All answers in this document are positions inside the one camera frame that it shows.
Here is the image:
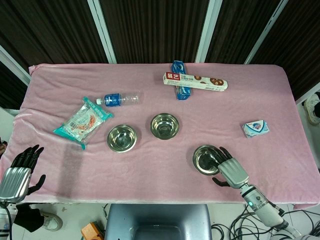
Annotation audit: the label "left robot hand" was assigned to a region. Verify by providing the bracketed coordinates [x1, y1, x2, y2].
[0, 144, 47, 204]

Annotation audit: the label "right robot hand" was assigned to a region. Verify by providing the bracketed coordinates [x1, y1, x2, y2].
[211, 146, 250, 190]

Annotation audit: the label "stainless steel bowl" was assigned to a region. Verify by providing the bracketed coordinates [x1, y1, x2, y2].
[192, 144, 224, 176]
[106, 124, 139, 154]
[149, 112, 181, 140]

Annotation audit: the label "dark trouser leg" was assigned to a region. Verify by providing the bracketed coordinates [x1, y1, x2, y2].
[13, 202, 45, 233]

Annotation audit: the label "white blue soap box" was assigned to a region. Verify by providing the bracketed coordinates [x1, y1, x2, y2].
[241, 119, 272, 139]

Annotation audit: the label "pink velvet table cloth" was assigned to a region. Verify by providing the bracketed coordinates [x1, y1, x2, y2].
[0, 62, 320, 210]

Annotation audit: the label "teal snack packet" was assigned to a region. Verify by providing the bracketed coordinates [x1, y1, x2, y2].
[52, 96, 114, 151]

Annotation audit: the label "orange box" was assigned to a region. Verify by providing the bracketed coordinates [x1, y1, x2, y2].
[80, 221, 105, 240]

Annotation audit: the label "white cookie box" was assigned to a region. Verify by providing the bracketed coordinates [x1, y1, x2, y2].
[162, 71, 229, 93]

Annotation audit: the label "white sneaker with dark sole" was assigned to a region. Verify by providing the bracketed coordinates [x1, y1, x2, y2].
[303, 93, 320, 126]

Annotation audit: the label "blue toothpaste box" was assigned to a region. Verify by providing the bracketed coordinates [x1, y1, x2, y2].
[170, 60, 194, 101]

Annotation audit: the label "clear plastic water bottle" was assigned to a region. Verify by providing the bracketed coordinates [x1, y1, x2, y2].
[96, 91, 141, 108]

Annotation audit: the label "black cable tangle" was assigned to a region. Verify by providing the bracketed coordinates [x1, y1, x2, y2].
[211, 203, 320, 240]

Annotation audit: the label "white partition post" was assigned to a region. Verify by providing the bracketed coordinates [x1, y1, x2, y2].
[0, 44, 32, 87]
[86, 0, 118, 64]
[295, 81, 320, 105]
[194, 0, 224, 64]
[244, 0, 289, 65]

